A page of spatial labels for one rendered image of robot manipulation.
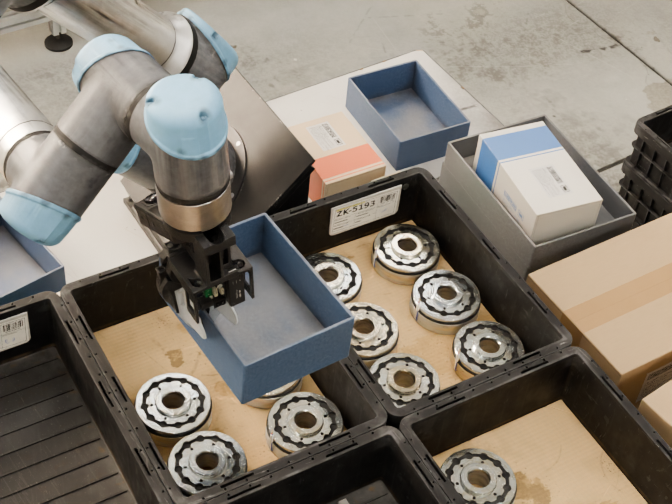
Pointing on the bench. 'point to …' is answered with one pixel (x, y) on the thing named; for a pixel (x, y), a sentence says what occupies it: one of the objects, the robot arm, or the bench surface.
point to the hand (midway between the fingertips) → (201, 316)
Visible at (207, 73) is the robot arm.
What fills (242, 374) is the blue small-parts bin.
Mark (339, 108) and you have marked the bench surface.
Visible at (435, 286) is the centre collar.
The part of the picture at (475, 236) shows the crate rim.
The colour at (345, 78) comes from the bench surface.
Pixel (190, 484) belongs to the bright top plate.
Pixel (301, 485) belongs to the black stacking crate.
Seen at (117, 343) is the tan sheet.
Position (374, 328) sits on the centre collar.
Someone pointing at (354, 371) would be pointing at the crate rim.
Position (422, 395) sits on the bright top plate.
